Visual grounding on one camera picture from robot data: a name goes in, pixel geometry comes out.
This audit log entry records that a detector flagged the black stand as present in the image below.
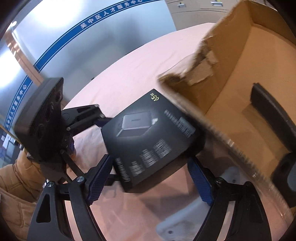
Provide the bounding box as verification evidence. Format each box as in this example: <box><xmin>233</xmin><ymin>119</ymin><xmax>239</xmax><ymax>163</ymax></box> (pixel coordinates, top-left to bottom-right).
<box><xmin>251</xmin><ymin>83</ymin><xmax>296</xmax><ymax>186</ymax></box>

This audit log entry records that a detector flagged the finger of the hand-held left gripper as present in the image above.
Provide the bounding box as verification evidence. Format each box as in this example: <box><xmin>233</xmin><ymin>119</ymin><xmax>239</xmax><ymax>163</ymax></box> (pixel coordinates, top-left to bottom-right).
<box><xmin>67</xmin><ymin>104</ymin><xmax>114</xmax><ymax>137</ymax></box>
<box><xmin>62</xmin><ymin>153</ymin><xmax>121</xmax><ymax>186</ymax></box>

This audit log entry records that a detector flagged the brown cardboard box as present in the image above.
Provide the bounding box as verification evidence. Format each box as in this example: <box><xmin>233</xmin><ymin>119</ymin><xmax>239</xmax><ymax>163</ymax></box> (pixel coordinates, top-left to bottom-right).
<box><xmin>158</xmin><ymin>0</ymin><xmax>296</xmax><ymax>223</ymax></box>

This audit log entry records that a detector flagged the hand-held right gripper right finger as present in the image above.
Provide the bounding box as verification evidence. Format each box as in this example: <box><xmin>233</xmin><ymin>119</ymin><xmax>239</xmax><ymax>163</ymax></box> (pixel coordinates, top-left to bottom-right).
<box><xmin>187</xmin><ymin>158</ymin><xmax>272</xmax><ymax>241</ymax></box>

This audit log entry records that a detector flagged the black product box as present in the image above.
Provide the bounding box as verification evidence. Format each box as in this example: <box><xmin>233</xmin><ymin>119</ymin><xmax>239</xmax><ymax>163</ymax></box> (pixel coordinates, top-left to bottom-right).
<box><xmin>100</xmin><ymin>88</ymin><xmax>206</xmax><ymax>193</ymax></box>

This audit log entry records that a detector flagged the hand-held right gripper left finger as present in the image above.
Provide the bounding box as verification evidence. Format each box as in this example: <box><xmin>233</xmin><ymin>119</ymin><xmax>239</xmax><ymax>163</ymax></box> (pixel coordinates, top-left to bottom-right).
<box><xmin>26</xmin><ymin>154</ymin><xmax>114</xmax><ymax>241</ymax></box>

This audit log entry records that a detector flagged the person's left forearm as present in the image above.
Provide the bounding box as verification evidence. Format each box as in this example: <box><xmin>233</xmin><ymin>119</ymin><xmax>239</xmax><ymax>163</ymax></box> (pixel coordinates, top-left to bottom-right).
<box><xmin>0</xmin><ymin>148</ymin><xmax>48</xmax><ymax>241</ymax></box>

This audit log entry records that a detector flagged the beige wall cabinet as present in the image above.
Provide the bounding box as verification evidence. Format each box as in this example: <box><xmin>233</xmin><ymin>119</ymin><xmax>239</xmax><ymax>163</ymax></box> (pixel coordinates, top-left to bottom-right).
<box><xmin>165</xmin><ymin>0</ymin><xmax>245</xmax><ymax>32</ymax></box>

